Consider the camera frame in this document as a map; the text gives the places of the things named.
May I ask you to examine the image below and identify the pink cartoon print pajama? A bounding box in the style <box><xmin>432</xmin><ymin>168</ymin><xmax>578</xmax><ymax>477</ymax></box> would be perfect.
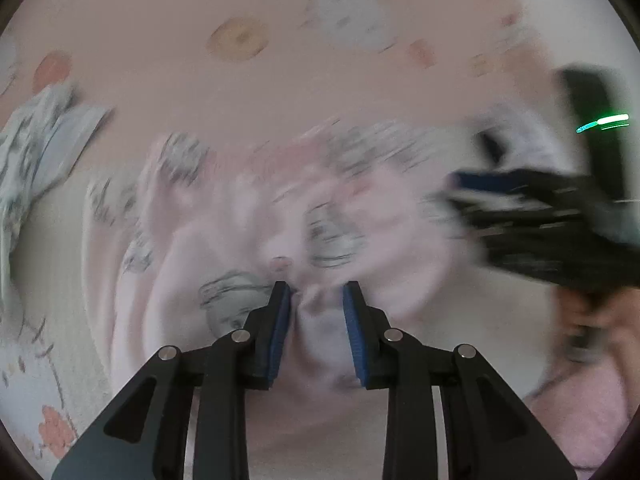
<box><xmin>82</xmin><ymin>122</ymin><xmax>480</xmax><ymax>479</ymax></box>

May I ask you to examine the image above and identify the folded white black clothes stack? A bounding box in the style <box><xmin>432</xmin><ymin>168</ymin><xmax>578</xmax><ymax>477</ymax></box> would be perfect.
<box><xmin>470</xmin><ymin>104</ymin><xmax>575</xmax><ymax>174</ymax></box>

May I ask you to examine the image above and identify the person right hand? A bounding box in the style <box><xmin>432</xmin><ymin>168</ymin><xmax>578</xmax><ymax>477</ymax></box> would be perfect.
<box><xmin>555</xmin><ymin>287</ymin><xmax>639</xmax><ymax>370</ymax></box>

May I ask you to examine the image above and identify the pink Hello Kitty sofa cover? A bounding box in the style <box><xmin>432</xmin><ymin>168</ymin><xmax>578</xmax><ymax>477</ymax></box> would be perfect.
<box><xmin>0</xmin><ymin>0</ymin><xmax>640</xmax><ymax>466</ymax></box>

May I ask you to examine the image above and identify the grey white print garment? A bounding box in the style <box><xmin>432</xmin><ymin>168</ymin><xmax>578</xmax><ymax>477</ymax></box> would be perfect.
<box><xmin>1</xmin><ymin>82</ymin><xmax>112</xmax><ymax>312</ymax></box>

